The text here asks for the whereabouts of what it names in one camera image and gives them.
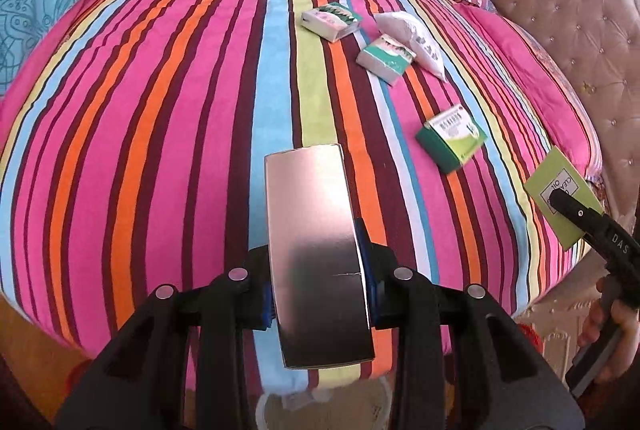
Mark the beige tufted headboard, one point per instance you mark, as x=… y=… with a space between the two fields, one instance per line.
x=575 y=10

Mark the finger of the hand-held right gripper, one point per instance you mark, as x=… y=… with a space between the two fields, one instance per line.
x=575 y=210

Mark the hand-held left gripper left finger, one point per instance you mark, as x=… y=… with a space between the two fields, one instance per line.
x=266 y=310

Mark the person's right hand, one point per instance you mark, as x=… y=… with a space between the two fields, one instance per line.
x=627 y=335

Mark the large pink pillow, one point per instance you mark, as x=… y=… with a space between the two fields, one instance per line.
x=525 y=75

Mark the dark green box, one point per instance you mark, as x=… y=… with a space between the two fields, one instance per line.
x=452 y=138

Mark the white green box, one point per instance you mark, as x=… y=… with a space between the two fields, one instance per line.
x=330 y=21

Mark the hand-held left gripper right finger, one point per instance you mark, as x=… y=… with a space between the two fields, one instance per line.
x=376 y=310

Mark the long silvery white box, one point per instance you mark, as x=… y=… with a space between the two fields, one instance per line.
x=315 y=235

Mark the teal white box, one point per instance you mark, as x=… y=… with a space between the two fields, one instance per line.
x=385 y=60

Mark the white plastic waste basket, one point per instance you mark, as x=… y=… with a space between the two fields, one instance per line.
x=320 y=405

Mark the small lime green box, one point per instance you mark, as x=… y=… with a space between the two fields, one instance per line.
x=555 y=175

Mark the striped bedsheet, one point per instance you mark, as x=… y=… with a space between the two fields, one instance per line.
x=150 y=135

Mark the cream carved bed frame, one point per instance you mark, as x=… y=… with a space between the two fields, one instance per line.
x=555 y=325

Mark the white plastic packet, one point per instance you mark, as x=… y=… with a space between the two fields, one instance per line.
x=407 y=30

